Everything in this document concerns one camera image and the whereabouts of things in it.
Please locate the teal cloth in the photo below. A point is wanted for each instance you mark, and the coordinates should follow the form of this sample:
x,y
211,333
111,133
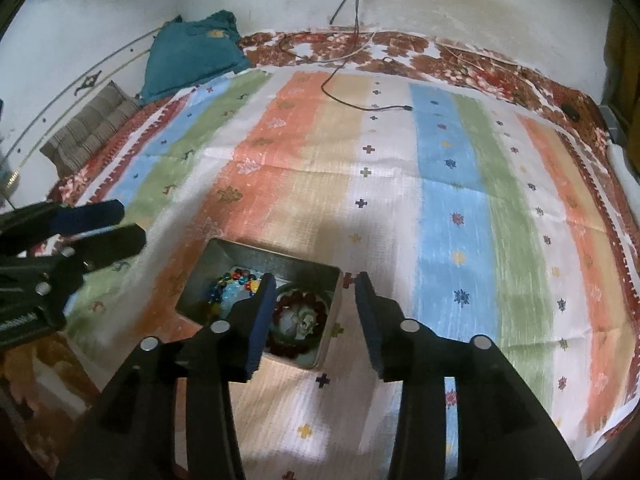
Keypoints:
x,y
190,55

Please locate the small black object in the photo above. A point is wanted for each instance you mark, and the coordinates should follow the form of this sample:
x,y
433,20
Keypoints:
x,y
571,111

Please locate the mustard hanging garment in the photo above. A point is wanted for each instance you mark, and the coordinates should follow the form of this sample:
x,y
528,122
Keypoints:
x,y
622,50

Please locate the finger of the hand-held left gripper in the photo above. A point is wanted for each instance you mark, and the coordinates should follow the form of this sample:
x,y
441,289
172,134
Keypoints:
x,y
90,215
115,245

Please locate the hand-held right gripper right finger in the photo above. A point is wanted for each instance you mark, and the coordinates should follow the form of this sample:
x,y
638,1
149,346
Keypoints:
x,y
367,320

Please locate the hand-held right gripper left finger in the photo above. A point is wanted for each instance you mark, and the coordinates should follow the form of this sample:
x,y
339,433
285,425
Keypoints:
x,y
260,320

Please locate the striped woven blanket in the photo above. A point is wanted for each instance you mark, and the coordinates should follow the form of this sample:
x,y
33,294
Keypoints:
x,y
450,210

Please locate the brown striped cushion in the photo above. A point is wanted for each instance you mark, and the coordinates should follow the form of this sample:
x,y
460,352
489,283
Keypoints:
x,y
90,125

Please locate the metal tin box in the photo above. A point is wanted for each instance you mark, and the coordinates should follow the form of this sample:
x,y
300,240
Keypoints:
x,y
260,257

